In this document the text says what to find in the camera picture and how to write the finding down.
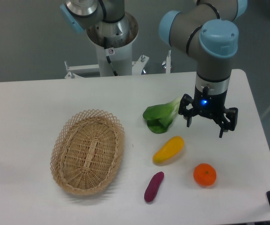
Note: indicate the oval woven wicker basket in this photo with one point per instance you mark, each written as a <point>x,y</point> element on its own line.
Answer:
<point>88,152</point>

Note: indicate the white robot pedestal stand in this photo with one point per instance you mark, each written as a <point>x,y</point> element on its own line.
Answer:
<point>113,44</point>

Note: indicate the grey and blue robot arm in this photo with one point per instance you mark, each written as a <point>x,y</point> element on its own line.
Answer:
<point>207,34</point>

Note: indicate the orange tangerine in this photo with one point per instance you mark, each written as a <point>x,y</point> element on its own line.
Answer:
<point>204,174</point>

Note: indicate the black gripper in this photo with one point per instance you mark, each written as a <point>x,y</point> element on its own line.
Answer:
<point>209,101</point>

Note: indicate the green bok choy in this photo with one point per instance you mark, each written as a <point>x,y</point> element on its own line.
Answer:
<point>159,117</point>

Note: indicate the purple sweet potato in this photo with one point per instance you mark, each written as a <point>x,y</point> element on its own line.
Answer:
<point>153,187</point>

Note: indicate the yellow mango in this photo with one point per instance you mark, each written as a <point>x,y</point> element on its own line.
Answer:
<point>173,146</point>

